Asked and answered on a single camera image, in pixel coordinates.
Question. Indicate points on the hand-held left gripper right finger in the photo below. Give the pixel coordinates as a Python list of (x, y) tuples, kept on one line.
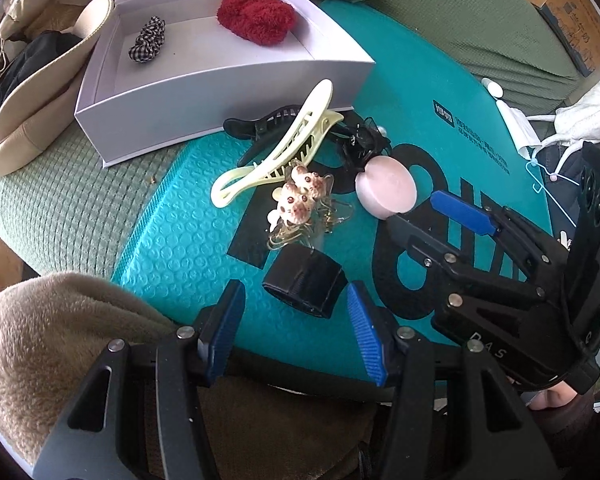
[(365, 330)]

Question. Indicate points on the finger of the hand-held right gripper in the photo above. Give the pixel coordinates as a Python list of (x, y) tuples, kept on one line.
[(462, 212), (430, 245)]

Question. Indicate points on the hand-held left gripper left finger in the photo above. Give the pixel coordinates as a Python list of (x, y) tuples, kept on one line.
[(225, 330)]

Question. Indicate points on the pink round compact case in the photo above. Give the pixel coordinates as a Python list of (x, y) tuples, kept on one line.
[(387, 190)]

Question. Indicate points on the black wide hair band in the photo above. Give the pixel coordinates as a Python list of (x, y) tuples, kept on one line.
[(305, 275)]

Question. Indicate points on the black lace bow hair clip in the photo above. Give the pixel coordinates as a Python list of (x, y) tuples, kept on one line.
[(360, 145)]

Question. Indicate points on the cream hair claw clip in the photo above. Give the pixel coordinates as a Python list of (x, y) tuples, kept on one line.
[(290, 140)]

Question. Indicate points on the black hair claw clip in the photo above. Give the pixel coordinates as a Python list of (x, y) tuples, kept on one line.
[(245, 127)]

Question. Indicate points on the white lidded box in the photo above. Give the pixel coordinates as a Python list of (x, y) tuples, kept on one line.
[(205, 55)]

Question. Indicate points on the person's right forearm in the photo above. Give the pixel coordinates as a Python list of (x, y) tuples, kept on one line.
[(570, 430)]

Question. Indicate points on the person's right hand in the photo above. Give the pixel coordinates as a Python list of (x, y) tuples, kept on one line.
[(555, 396)]

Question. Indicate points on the teal bubble mailer bag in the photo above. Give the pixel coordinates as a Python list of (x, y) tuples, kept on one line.
[(180, 240)]

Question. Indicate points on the white tube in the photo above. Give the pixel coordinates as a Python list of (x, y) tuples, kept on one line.
[(492, 88)]

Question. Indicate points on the white cloth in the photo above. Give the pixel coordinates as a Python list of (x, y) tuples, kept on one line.
[(587, 110)]

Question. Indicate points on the beige fleece garment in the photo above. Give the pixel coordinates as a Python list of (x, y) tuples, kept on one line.
[(55, 340)]

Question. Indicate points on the printed cardboard box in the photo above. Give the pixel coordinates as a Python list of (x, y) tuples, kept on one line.
[(570, 15)]

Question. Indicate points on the plain brown cardboard box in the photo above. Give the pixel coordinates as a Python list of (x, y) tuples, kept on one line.
[(0, 270)]

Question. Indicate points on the beige handbag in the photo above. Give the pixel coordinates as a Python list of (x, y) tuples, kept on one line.
[(35, 125)]

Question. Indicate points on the red fluffy scrunchie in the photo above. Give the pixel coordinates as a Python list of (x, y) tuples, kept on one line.
[(255, 17)]

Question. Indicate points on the black white checkered scrunchie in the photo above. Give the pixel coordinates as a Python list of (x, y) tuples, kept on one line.
[(147, 40)]

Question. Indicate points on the cream puffy jacket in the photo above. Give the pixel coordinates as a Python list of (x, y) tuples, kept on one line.
[(40, 0)]

